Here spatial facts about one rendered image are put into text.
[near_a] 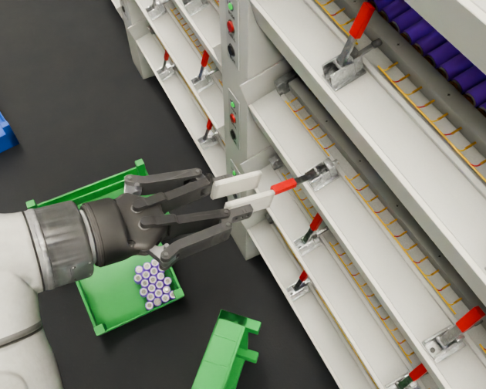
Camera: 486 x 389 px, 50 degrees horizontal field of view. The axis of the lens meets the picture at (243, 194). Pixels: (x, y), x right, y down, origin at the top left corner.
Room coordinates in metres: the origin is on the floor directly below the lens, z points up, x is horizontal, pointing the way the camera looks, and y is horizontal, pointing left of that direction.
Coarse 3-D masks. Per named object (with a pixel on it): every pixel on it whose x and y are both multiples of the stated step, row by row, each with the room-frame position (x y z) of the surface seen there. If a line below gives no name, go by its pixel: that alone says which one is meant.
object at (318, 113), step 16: (304, 96) 0.56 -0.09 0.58; (320, 112) 0.53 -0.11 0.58; (336, 128) 0.50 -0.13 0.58; (320, 144) 0.48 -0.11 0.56; (336, 144) 0.48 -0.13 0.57; (352, 144) 0.47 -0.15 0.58; (352, 160) 0.44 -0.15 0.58; (368, 176) 0.41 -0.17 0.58; (384, 192) 0.39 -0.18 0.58; (384, 208) 0.37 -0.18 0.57; (400, 208) 0.36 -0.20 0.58; (384, 224) 0.35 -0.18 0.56; (400, 224) 0.35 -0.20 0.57; (416, 224) 0.34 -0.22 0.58; (416, 240) 0.32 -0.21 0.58; (432, 256) 0.29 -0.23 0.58; (448, 272) 0.27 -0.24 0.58; (464, 288) 0.25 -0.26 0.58; (448, 304) 0.24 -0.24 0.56; (480, 304) 0.23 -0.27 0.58
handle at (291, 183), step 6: (306, 174) 0.43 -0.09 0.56; (312, 174) 0.43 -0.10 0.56; (318, 174) 0.43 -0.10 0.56; (288, 180) 0.42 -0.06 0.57; (294, 180) 0.42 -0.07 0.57; (300, 180) 0.42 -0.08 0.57; (306, 180) 0.42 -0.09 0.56; (276, 186) 0.41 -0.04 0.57; (282, 186) 0.41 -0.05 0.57; (288, 186) 0.41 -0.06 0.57; (294, 186) 0.41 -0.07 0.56; (276, 192) 0.40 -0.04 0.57
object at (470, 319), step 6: (474, 306) 0.21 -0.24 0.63; (468, 312) 0.21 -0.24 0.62; (474, 312) 0.21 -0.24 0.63; (480, 312) 0.20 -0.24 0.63; (462, 318) 0.21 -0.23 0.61; (468, 318) 0.20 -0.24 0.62; (474, 318) 0.20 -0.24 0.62; (480, 318) 0.20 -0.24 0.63; (456, 324) 0.20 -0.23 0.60; (462, 324) 0.20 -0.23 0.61; (468, 324) 0.20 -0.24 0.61; (450, 330) 0.20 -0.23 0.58; (456, 330) 0.20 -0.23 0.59; (462, 330) 0.20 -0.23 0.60; (444, 336) 0.20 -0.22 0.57; (450, 336) 0.20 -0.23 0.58; (456, 336) 0.19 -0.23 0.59; (444, 342) 0.19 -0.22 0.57; (450, 342) 0.19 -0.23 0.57
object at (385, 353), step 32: (256, 160) 0.59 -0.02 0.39; (256, 192) 0.55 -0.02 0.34; (288, 192) 0.54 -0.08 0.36; (288, 224) 0.48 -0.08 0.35; (320, 224) 0.47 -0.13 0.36; (320, 256) 0.41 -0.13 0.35; (320, 288) 0.36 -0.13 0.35; (352, 288) 0.35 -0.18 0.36; (352, 320) 0.30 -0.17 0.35; (384, 320) 0.30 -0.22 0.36; (384, 352) 0.25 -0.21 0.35; (384, 384) 0.21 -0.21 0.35; (416, 384) 0.20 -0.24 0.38
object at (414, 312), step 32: (288, 64) 0.61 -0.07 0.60; (256, 96) 0.59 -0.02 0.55; (288, 96) 0.59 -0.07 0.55; (288, 128) 0.53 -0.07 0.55; (320, 128) 0.52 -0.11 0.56; (288, 160) 0.47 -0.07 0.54; (320, 160) 0.47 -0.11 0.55; (320, 192) 0.42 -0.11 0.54; (352, 192) 0.41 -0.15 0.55; (352, 224) 0.36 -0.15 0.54; (352, 256) 0.32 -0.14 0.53; (384, 256) 0.31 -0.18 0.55; (416, 256) 0.31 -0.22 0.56; (384, 288) 0.27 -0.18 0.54; (416, 288) 0.27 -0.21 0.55; (448, 288) 0.26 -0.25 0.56; (416, 320) 0.23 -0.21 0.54; (448, 320) 0.23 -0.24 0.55; (416, 352) 0.20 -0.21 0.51; (448, 384) 0.16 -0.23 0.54; (480, 384) 0.15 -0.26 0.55
